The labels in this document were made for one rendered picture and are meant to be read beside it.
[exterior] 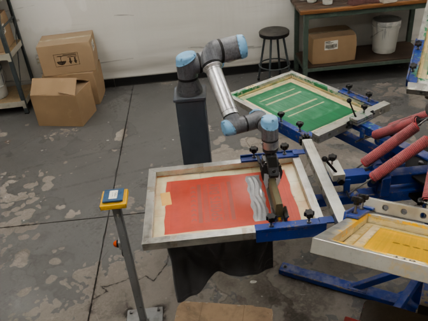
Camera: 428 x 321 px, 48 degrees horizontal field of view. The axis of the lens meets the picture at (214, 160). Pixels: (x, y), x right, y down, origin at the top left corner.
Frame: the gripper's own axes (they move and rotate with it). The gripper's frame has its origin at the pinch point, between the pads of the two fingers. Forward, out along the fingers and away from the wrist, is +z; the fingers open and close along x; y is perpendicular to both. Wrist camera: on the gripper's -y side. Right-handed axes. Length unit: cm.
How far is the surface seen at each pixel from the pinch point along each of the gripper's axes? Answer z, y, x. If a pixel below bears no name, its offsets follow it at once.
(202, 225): 5.6, -16.5, 34.1
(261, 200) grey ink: 4.8, -3.9, 5.8
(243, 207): 5.5, -6.4, 14.6
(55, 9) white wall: -5, 381, 183
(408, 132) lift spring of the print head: -19, 4, -64
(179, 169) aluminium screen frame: 2, 26, 44
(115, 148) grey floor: 98, 228, 118
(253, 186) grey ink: 4.6, 8.2, 8.1
